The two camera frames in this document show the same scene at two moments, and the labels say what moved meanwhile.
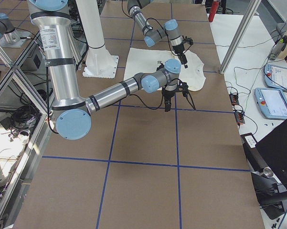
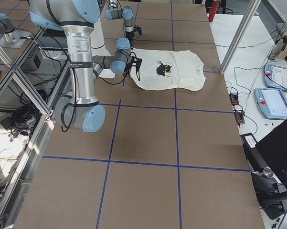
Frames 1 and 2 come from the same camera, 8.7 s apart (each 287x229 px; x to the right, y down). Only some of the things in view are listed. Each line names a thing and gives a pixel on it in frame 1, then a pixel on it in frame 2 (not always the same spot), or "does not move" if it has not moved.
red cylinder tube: (213, 10) does not move
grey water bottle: (279, 47) does not move
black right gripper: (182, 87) -> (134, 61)
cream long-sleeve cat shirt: (141, 60) does not move
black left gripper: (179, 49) -> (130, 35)
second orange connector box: (239, 117) does not move
